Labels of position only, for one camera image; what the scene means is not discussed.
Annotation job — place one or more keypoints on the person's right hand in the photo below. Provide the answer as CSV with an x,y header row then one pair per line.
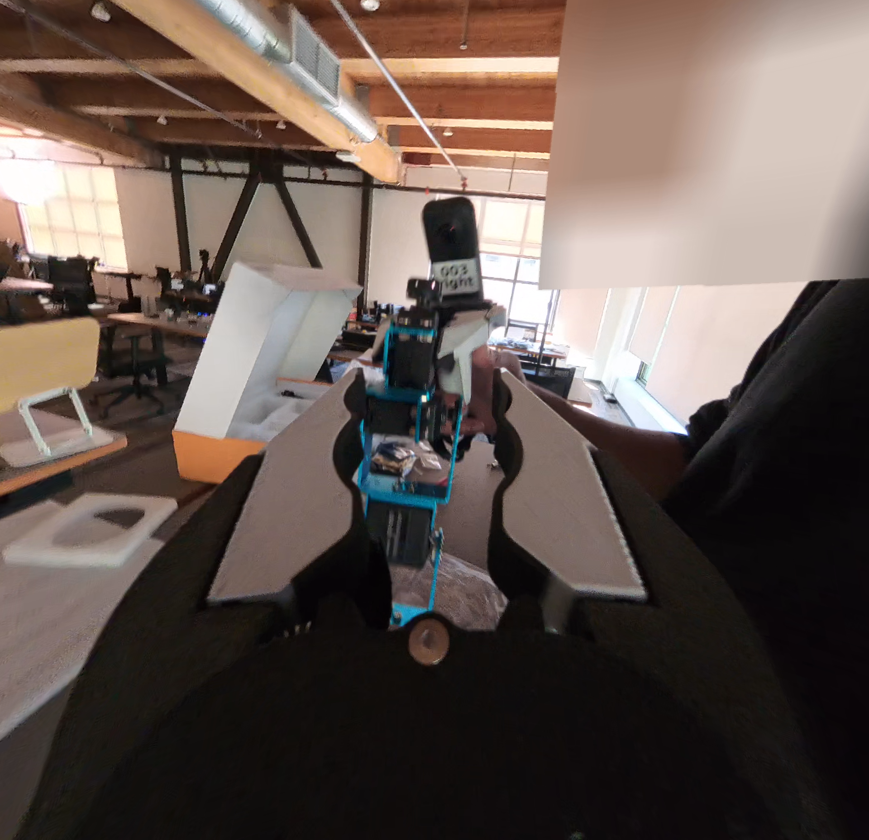
x,y
499,392

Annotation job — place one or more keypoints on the white foam cutout block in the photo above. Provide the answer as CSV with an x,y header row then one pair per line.
x,y
41,545

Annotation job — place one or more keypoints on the background desk with equipment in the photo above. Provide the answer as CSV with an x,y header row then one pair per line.
x,y
170,321

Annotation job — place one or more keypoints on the wooden board on white stand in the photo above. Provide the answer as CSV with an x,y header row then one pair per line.
x,y
47,362

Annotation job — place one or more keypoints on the large window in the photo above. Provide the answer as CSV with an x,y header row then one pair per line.
x,y
74,216
516,277

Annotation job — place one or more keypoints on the clear plastic bag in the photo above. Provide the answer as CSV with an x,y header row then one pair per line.
x,y
468,596

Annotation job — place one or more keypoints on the person's right forearm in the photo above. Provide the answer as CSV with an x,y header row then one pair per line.
x,y
611,439

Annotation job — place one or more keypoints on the silver air duct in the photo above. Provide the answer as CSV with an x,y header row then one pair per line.
x,y
224,5

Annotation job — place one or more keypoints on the black office chair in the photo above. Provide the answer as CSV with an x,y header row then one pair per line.
x,y
71,283

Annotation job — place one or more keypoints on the orange white cardboard box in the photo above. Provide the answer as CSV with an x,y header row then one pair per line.
x,y
258,351

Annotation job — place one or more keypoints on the black steel wall brace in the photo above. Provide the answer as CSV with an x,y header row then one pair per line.
x,y
180,209

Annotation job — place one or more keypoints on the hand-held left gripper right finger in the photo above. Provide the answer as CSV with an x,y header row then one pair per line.
x,y
570,514

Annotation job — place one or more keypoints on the blue toy robot arm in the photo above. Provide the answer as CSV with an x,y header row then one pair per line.
x,y
407,494

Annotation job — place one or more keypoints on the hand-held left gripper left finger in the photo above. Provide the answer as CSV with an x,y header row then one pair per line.
x,y
285,514

